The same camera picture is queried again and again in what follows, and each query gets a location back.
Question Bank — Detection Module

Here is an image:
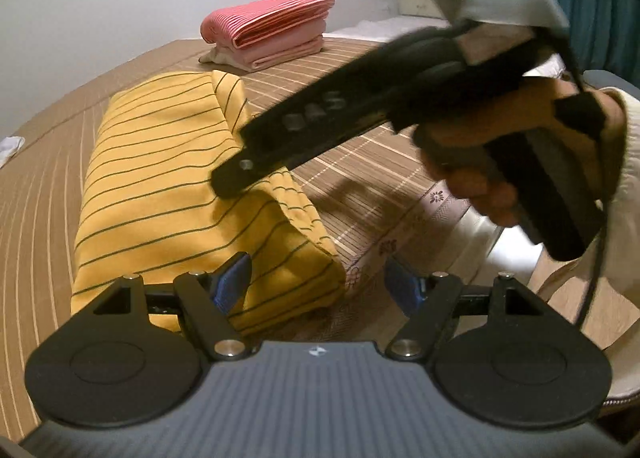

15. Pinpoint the yellow striped shirt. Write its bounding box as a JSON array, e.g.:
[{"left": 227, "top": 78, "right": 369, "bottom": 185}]
[{"left": 70, "top": 70, "right": 346, "bottom": 334}]

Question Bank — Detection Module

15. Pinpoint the cream sleeved right forearm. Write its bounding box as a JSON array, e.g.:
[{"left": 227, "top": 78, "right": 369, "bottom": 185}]
[{"left": 527, "top": 87, "right": 640, "bottom": 399}]

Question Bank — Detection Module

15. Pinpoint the person's right hand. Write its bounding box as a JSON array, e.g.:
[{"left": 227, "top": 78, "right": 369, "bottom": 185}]
[{"left": 421, "top": 77, "right": 625, "bottom": 227}]

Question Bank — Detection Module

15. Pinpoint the bamboo bed mat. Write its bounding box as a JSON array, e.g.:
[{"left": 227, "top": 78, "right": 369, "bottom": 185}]
[{"left": 0, "top": 36, "right": 501, "bottom": 441}]

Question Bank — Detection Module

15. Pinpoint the white pillow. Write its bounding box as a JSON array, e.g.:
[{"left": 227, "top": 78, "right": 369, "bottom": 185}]
[{"left": 323, "top": 16, "right": 449, "bottom": 43}]

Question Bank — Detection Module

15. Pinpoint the pink folded garment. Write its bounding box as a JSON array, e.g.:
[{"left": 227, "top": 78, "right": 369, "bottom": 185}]
[{"left": 230, "top": 18, "right": 326, "bottom": 71}]

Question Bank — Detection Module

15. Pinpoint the white grey navy garment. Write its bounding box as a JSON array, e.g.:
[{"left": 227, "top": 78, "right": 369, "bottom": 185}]
[{"left": 0, "top": 136, "right": 25, "bottom": 168}]

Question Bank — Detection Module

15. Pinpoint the red striped folded garment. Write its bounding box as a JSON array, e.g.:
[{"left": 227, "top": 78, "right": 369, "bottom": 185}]
[{"left": 200, "top": 0, "right": 335, "bottom": 50}]

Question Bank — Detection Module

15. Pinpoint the white bed frame edge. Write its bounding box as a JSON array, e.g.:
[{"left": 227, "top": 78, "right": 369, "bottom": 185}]
[{"left": 347, "top": 184, "right": 542, "bottom": 322}]

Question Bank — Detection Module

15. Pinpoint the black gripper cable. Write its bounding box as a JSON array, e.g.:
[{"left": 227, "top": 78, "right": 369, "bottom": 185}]
[{"left": 549, "top": 32, "right": 618, "bottom": 329}]

